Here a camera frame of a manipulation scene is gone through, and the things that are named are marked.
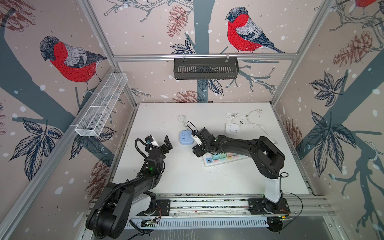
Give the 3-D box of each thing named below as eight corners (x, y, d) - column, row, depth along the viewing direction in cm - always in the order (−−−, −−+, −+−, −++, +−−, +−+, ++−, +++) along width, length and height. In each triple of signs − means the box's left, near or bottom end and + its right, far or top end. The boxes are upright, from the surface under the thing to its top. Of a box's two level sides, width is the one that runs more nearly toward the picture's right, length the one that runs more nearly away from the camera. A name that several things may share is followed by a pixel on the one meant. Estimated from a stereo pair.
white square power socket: (226, 134, 104) (226, 132, 102) (224, 124, 109) (225, 122, 107) (240, 134, 104) (241, 132, 102) (238, 124, 109) (238, 122, 107)
